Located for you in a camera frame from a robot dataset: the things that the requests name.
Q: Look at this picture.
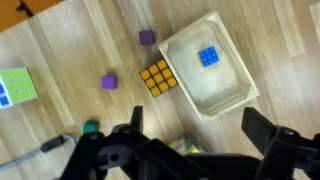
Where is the large white-edged Rubik's cube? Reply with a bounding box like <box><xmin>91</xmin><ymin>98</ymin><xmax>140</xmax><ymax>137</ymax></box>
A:
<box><xmin>0</xmin><ymin>68</ymin><xmax>38</xmax><ymax>109</ymax></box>

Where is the black-edged Rubik's cube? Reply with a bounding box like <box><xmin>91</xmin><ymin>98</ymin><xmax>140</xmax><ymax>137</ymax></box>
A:
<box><xmin>139</xmin><ymin>59</ymin><xmax>178</xmax><ymax>97</ymax></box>

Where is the braided lamp cable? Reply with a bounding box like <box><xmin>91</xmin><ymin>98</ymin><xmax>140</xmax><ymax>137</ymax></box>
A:
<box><xmin>0</xmin><ymin>133</ymin><xmax>78</xmax><ymax>173</ymax></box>

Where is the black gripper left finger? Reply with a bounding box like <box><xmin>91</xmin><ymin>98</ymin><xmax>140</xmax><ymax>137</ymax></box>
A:
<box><xmin>130</xmin><ymin>106</ymin><xmax>143</xmax><ymax>132</ymax></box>

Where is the dark purple wooden block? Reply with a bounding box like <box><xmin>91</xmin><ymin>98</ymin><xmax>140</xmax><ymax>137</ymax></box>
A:
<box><xmin>139</xmin><ymin>30</ymin><xmax>155</xmax><ymax>46</ymax></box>

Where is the small Rubik's cube in crate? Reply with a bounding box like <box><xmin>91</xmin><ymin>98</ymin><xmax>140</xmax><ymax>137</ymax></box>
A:
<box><xmin>198</xmin><ymin>46</ymin><xmax>219</xmax><ymax>67</ymax></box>

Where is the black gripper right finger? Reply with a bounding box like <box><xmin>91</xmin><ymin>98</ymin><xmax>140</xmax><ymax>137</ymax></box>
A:
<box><xmin>241</xmin><ymin>107</ymin><xmax>276</xmax><ymax>155</ymax></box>

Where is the green wooden block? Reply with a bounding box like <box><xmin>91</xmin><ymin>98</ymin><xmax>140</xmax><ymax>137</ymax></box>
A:
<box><xmin>83</xmin><ymin>120</ymin><xmax>100</xmax><ymax>134</ymax></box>

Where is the orange floor mat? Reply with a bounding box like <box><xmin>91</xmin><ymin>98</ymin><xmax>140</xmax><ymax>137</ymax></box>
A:
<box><xmin>0</xmin><ymin>0</ymin><xmax>63</xmax><ymax>32</ymax></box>

